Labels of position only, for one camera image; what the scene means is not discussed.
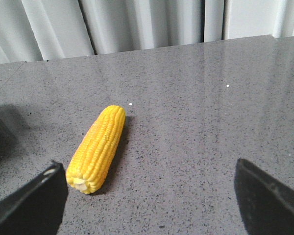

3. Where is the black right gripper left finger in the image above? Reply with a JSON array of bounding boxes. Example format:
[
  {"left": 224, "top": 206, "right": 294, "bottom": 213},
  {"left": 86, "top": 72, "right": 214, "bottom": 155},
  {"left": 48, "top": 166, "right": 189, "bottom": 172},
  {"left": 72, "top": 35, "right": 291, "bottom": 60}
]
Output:
[{"left": 0, "top": 162, "right": 68, "bottom": 235}]

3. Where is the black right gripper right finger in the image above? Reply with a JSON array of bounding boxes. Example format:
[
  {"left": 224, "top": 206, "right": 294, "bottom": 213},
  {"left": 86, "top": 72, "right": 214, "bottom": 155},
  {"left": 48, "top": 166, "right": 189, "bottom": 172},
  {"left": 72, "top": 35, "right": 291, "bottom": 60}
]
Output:
[{"left": 234, "top": 159, "right": 294, "bottom": 235}]

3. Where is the yellow corn cob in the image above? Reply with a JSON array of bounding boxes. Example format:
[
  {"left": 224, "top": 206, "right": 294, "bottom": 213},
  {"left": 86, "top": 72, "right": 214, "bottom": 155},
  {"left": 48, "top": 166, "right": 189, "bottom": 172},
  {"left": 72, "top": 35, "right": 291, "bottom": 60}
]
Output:
[{"left": 66, "top": 105, "right": 126, "bottom": 194}]

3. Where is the white pleated curtain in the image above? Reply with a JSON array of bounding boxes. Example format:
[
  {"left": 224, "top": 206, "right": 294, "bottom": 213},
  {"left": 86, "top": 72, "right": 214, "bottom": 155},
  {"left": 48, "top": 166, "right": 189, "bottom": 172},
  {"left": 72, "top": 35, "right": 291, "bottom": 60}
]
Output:
[{"left": 0, "top": 0, "right": 294, "bottom": 64}]

